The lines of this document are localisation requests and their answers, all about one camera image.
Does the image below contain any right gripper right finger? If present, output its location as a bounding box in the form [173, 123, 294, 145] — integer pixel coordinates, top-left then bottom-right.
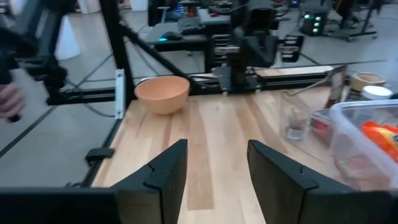
[246, 139, 398, 224]

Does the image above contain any black computer mouse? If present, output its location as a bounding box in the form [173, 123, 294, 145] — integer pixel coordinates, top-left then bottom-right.
[158, 30, 184, 42]

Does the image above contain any clear deep plastic container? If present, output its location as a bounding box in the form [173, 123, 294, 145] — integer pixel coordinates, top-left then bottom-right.
[328, 98, 398, 191]

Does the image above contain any person's hand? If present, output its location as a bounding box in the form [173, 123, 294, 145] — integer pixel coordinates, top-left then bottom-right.
[0, 83, 26, 121]

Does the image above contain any orange ramen packet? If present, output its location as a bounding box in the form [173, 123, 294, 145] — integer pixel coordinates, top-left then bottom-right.
[360, 120, 398, 163]

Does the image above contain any white bracket strip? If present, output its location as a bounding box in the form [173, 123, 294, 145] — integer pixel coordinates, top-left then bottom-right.
[114, 68, 126, 120]

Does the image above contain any black rolling stand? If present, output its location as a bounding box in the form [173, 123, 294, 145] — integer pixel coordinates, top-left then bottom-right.
[326, 0, 379, 43]

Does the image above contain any black computer green light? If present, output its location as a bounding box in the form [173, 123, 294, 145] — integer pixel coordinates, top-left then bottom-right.
[300, 8, 329, 37]

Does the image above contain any black frame clamp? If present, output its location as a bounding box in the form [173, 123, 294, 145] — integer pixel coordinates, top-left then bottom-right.
[85, 147, 116, 163]

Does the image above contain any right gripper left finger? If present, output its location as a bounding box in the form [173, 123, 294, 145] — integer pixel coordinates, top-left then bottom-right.
[0, 138, 189, 224]

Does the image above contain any black desk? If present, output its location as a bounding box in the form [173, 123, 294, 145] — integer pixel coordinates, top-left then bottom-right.
[144, 7, 233, 52]

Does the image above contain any white-lid spice jar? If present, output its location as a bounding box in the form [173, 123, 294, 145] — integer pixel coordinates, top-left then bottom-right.
[361, 85, 394, 101]

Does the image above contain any small brown-lid spice jar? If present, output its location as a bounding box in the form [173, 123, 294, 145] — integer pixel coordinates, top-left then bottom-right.
[285, 106, 311, 141]

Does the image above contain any black keyboard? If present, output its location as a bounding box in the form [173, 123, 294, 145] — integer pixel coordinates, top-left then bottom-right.
[176, 16, 206, 35]

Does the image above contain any brown seasoning packet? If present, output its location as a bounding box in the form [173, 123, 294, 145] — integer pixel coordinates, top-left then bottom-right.
[323, 64, 348, 110]

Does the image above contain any orange bowl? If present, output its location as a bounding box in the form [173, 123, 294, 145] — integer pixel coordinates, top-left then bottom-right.
[134, 75, 191, 116]

